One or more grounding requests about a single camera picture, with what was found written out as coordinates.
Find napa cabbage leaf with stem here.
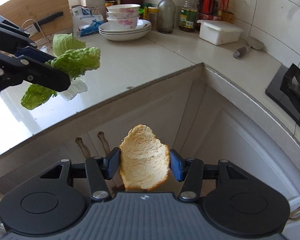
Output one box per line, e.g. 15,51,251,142
20,47,101,110

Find floral bowl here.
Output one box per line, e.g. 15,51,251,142
107,17,139,30
106,4,140,13
107,11,139,20

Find clear glass bottle red cap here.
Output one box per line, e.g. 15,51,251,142
157,0,176,34

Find white cabinet door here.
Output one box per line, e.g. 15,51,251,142
193,88,300,207

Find large cabbage leaf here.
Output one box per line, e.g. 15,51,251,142
52,34,86,57

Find metal wire board rack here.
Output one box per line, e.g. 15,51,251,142
21,19,52,48

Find oil bottle green label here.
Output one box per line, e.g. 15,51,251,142
179,0,199,33

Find stack of white plates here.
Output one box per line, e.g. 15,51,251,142
98,20,152,41

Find red label sauce bottle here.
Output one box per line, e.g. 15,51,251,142
198,0,219,21

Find bottom floral bowl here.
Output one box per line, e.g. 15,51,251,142
107,17,139,30

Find bamboo cutting board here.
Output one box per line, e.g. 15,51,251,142
0,0,73,42

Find cabinet door handles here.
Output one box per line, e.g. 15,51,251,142
75,131,110,159

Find middle floral bowl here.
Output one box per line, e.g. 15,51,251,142
107,11,139,20

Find white plastic lidded box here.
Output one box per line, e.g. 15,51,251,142
197,20,243,46

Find white blue salt bag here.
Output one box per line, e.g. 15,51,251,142
71,5,104,37

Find top floral bowl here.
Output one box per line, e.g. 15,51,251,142
106,4,140,13

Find black handled santoku knife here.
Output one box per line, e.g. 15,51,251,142
37,11,64,27

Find black gas stove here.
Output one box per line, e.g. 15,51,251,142
266,64,300,127

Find orange peel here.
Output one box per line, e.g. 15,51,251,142
119,124,171,191

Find yellow cap oil bottle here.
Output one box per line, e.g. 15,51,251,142
219,0,236,24

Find metal spatula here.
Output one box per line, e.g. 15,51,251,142
232,36,264,59

